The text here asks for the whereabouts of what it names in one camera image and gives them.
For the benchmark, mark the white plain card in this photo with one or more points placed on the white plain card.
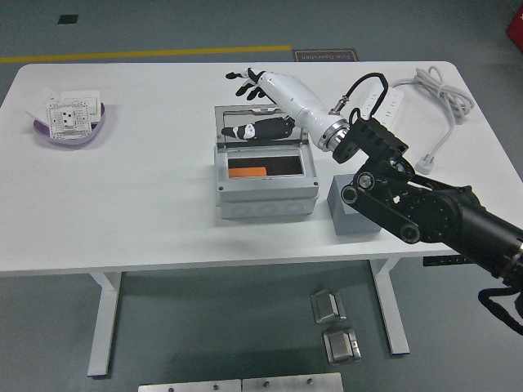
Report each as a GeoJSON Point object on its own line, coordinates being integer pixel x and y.
{"type": "Point", "coordinates": [41, 106]}

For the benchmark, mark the steel plate with screws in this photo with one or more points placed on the steel plate with screws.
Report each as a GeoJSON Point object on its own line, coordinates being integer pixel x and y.
{"type": "Point", "coordinates": [188, 386]}
{"type": "Point", "coordinates": [292, 384]}

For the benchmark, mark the white switch plate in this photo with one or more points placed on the white switch plate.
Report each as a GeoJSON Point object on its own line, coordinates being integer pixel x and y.
{"type": "Point", "coordinates": [81, 96]}

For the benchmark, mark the dark floor sign with text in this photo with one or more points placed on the dark floor sign with text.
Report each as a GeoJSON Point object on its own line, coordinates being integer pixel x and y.
{"type": "Point", "coordinates": [324, 56]}

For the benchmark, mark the transparent hinged box lid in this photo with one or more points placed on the transparent hinged box lid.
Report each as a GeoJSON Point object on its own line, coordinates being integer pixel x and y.
{"type": "Point", "coordinates": [245, 112]}

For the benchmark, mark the white power strip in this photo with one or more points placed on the white power strip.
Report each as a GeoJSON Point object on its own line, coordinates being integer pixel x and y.
{"type": "Point", "coordinates": [395, 108]}

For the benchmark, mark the white left table leg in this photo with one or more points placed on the white left table leg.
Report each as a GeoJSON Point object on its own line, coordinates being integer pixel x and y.
{"type": "Point", "coordinates": [104, 326]}

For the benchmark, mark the steel block with latch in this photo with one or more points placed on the steel block with latch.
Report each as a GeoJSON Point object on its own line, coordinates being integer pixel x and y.
{"type": "Point", "coordinates": [341, 345]}

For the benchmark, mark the white table leg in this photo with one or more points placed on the white table leg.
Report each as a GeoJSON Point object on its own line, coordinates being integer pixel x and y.
{"type": "Point", "coordinates": [104, 326]}
{"type": "Point", "coordinates": [392, 310]}

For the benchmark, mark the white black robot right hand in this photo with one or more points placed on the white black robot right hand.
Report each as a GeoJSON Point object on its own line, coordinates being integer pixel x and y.
{"type": "Point", "coordinates": [294, 96]}

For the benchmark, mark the white printed socket panel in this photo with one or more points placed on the white printed socket panel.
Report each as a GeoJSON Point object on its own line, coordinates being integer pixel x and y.
{"type": "Point", "coordinates": [67, 118]}

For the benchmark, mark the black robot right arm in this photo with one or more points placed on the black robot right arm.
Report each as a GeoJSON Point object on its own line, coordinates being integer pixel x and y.
{"type": "Point", "coordinates": [429, 212]}

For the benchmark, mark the grey electrical enclosure box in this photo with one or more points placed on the grey electrical enclosure box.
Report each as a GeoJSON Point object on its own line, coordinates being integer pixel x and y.
{"type": "Point", "coordinates": [265, 196]}

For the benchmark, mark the purple bowl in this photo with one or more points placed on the purple bowl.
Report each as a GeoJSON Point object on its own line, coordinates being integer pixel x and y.
{"type": "Point", "coordinates": [69, 141]}

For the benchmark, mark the black table control panel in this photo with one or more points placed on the black table control panel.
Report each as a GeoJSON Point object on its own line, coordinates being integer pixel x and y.
{"type": "Point", "coordinates": [441, 260]}

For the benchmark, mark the grey cube with round hole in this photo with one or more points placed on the grey cube with round hole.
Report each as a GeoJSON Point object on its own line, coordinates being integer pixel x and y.
{"type": "Point", "coordinates": [347, 222]}

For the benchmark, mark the steel block with angled face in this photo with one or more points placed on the steel block with angled face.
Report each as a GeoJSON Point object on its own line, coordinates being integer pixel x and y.
{"type": "Point", "coordinates": [327, 306]}

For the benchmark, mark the red box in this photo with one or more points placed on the red box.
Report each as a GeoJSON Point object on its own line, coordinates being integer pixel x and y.
{"type": "Point", "coordinates": [515, 28]}

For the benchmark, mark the white right table leg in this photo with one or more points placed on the white right table leg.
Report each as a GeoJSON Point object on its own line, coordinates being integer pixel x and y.
{"type": "Point", "coordinates": [392, 310]}

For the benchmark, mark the orange cylinder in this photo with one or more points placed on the orange cylinder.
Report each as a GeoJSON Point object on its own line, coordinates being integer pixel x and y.
{"type": "Point", "coordinates": [247, 172]}

